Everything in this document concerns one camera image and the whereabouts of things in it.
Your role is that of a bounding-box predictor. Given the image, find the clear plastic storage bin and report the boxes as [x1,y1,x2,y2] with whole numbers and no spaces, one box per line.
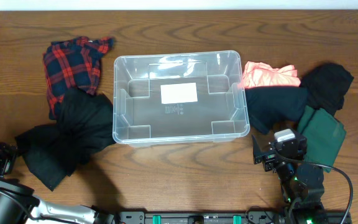
[112,50,250,147]

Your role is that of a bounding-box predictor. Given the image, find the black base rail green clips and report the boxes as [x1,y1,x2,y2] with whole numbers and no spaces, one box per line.
[113,211,352,224]

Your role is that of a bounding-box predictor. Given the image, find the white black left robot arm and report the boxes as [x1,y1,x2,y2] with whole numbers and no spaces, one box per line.
[0,149,116,224]

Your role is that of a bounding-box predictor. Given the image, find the black garment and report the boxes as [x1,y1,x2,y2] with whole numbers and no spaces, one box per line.
[300,63,354,116]
[15,88,115,191]

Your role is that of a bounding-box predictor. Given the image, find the navy folded garment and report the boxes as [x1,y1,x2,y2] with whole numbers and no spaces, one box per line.
[245,86,308,134]

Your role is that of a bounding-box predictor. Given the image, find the red navy plaid shirt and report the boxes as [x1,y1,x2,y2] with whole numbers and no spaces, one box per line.
[43,36,114,120]

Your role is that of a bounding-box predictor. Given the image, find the dark green garment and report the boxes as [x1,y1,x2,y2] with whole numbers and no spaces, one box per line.
[297,106,346,167]

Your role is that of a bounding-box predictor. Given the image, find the pink folded garment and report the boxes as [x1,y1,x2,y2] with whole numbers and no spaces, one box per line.
[242,61,301,89]

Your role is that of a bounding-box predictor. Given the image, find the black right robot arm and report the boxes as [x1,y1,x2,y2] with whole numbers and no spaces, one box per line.
[252,129,328,223]

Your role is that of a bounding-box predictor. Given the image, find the white label in bin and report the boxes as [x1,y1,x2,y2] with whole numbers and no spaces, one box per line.
[160,83,198,104]

